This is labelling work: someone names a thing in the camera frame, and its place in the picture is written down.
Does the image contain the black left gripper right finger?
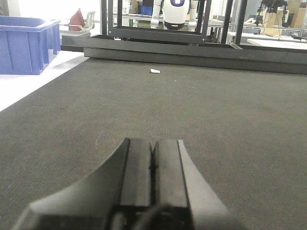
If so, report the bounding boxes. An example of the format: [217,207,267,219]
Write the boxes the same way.
[152,139,240,230]

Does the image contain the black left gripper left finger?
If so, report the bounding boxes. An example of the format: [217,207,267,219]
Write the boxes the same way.
[13,138,151,230]

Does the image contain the dark grey fabric mat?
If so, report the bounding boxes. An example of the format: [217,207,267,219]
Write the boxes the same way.
[0,59,307,230]

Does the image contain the white paper scrap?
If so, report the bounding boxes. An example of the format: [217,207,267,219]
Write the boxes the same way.
[150,69,160,74]

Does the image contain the white plastic chair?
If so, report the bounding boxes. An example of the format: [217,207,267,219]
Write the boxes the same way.
[81,11,96,32]

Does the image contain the white humanoid robot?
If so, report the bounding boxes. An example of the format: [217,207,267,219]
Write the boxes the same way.
[151,0,199,32]

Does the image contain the blue plastic bin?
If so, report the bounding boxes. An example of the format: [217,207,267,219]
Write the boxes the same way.
[0,16,61,75]

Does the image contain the red bag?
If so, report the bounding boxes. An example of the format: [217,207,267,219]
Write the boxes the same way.
[69,9,85,31]

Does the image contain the white work table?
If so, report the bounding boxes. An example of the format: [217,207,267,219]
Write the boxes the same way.
[240,33,307,50]

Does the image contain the brown cardboard boxes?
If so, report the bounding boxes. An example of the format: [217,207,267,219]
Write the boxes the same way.
[261,0,307,35]

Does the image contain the black metal frame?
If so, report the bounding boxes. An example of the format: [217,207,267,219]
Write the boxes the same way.
[61,0,307,74]

